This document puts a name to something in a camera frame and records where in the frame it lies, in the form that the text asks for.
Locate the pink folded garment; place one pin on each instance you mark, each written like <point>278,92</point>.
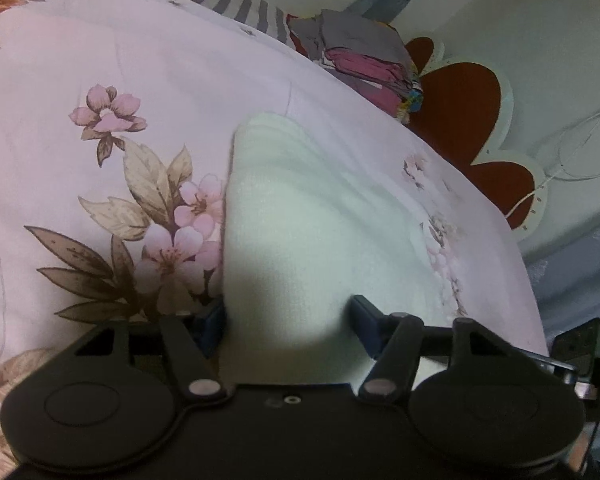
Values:
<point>365,72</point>

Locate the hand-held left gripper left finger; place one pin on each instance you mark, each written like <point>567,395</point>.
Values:
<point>212,327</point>

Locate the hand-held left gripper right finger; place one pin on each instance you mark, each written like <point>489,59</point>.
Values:
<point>366,325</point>

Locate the grey striped cloth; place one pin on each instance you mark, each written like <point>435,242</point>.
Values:
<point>245,5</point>

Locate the white cloth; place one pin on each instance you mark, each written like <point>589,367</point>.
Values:
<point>305,220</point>

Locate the pink floral bedsheet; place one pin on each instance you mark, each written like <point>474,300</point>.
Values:
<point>105,50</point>

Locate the multicolour cloth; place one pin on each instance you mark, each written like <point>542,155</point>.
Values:
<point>411,100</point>

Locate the grey folded garment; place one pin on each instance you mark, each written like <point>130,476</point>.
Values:
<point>350,32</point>

